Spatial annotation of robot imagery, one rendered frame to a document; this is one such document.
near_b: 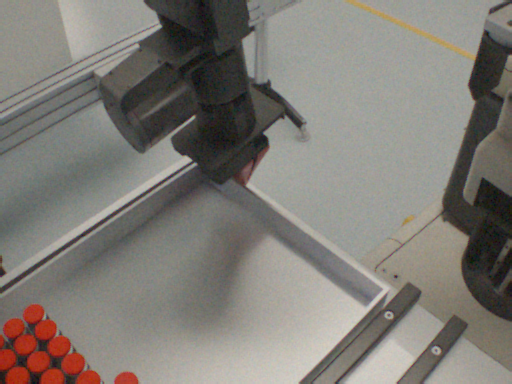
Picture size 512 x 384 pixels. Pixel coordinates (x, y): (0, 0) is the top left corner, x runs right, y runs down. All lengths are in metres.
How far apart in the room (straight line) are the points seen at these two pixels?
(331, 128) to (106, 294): 1.63
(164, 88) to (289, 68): 1.99
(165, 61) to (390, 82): 2.02
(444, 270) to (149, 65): 1.07
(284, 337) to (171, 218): 0.19
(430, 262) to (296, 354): 0.89
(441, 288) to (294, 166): 0.81
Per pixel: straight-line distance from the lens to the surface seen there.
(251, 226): 0.60
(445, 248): 1.42
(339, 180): 1.91
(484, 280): 1.41
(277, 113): 0.54
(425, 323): 0.56
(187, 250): 0.59
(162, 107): 0.43
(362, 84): 2.36
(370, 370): 0.52
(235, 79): 0.47
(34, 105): 1.47
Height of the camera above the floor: 1.35
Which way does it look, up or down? 47 degrees down
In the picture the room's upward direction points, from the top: straight up
